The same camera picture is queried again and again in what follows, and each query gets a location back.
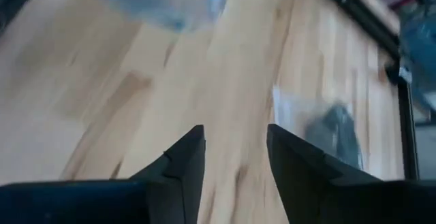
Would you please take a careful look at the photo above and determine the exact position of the black wide rubber band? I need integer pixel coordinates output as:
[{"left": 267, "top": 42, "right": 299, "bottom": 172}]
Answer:
[{"left": 302, "top": 103, "right": 364, "bottom": 170}]

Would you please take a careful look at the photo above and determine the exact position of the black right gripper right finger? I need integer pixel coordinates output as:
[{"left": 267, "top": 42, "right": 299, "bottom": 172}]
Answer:
[{"left": 266, "top": 123, "right": 436, "bottom": 224}]

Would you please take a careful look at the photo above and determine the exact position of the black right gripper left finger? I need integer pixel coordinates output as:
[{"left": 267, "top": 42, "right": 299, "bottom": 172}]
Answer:
[{"left": 0, "top": 124, "right": 207, "bottom": 224}]

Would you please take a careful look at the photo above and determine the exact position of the clear plastic zip bag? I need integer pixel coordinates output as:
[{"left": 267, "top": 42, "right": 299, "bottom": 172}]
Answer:
[
  {"left": 271, "top": 86, "right": 365, "bottom": 172},
  {"left": 91, "top": 0, "right": 228, "bottom": 34}
]

